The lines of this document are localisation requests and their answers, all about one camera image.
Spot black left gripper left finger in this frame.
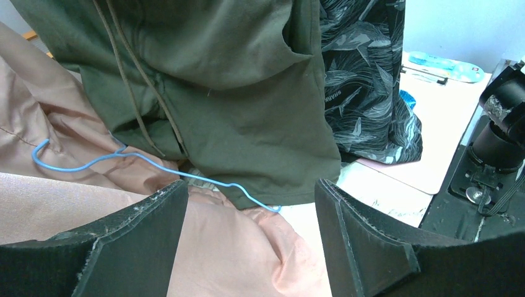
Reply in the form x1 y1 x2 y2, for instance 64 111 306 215
1 180 189 296

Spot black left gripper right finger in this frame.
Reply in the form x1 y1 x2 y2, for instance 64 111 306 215
315 179 524 296

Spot olive green shorts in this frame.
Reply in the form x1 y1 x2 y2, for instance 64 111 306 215
12 1 341 209

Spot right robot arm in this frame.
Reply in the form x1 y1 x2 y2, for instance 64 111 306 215
470 59 524 172

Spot dusty pink shorts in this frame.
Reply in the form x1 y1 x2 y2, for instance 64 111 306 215
1 25 331 296

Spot blue shark print shorts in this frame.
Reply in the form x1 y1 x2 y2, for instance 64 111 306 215
399 90 416 110

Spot black shark print shorts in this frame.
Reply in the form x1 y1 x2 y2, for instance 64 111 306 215
320 0 423 165

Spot pink mat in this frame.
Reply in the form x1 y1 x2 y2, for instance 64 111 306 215
358 74 491 194

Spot metal clipboard clip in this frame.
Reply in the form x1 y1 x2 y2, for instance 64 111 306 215
401 65 448 85

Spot wooden ladder shelf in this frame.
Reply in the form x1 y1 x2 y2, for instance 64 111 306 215
22 30 53 58

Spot fallen blue wire hanger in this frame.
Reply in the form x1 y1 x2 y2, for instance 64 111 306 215
32 138 282 214

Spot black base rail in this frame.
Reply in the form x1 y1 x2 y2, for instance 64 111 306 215
419 116 524 241

